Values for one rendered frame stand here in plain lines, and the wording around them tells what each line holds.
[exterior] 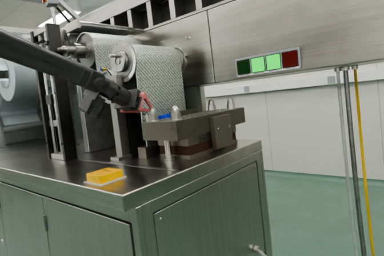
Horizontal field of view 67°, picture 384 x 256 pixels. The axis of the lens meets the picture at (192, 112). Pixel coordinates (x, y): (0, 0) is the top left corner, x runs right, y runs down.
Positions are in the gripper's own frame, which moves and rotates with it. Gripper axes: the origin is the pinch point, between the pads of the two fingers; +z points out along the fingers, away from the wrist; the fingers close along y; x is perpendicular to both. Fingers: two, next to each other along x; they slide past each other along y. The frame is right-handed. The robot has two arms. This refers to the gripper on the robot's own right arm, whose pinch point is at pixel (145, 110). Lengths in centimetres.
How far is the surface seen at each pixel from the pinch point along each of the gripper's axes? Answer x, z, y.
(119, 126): -7.1, -2.5, -8.5
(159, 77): 14.2, 1.9, -0.3
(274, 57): 26.5, 19.8, 35.8
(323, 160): 60, 271, -25
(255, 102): 121, 235, -100
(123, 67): 11.5, -11.6, -4.0
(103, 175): -26.6, -16.1, 12.7
